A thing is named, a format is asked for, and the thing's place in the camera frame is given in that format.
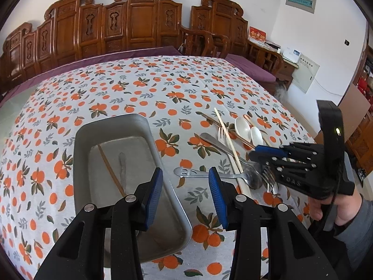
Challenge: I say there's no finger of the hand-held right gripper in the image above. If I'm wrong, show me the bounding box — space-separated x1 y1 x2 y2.
249 142 325 164
272 163 333 200

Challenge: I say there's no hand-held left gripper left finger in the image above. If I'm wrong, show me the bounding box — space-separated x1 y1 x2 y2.
34 168 164 280

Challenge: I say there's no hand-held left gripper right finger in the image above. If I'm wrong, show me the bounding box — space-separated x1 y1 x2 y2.
208 166 338 280

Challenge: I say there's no small white spoon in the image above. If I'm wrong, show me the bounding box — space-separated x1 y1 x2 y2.
250 126 264 148

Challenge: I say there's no dark brown chopstick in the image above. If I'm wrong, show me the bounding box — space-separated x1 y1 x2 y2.
195 111 255 151
244 115 273 149

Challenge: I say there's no large white spoon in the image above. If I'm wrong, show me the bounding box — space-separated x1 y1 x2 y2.
235 117 252 141

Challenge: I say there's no smiley metal spoon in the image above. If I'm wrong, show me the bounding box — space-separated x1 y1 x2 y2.
174 166 263 189

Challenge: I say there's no metal tray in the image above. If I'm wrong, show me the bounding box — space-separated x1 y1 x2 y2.
73 113 193 264

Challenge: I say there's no light wooden chopstick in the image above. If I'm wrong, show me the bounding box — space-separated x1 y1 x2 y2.
214 107 243 173

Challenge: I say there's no metal spoon long handle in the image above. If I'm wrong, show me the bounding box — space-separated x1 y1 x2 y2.
200 132 277 188

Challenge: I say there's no white plastic fork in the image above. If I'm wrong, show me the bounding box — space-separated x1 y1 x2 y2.
217 127 234 155

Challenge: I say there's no person's right forearm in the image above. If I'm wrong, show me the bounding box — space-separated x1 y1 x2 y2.
332 200 373 273

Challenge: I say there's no person's right hand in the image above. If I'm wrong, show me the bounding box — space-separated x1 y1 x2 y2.
308 193 364 226

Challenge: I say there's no brown cardboard sheet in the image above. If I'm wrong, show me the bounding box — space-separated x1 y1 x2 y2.
339 83 373 142

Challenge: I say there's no wooden cabinet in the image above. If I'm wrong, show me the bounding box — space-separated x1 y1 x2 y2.
350 44 373 183

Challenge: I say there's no metal table knife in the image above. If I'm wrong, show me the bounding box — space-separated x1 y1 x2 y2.
118 152 128 193

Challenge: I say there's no translucent plastic bag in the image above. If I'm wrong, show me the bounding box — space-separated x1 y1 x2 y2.
274 83 289 103

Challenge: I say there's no white electrical cabinet door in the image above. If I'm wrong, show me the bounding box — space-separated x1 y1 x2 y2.
291 53 320 94

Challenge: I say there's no short purple cushion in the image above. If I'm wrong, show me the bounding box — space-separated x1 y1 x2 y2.
226 53 277 84

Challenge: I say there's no white device box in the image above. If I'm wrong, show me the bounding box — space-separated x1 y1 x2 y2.
281 47 300 63

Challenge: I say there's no wooden side table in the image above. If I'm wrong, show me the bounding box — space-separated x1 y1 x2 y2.
247 39 295 91

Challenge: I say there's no orange print tablecloth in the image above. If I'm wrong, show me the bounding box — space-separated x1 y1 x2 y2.
0 55 321 280

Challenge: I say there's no red calendar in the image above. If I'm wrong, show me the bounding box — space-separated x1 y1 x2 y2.
248 26 267 43

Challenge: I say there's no short carved wooden bench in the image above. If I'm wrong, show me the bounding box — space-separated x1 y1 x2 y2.
178 0 249 59

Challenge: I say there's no long purple cushion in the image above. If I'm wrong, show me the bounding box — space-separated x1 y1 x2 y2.
0 46 187 105

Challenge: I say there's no long carved wooden bench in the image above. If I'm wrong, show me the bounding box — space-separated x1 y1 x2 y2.
0 0 187 94

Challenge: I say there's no grey wall panel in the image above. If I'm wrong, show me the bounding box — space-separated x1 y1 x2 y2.
285 0 317 14

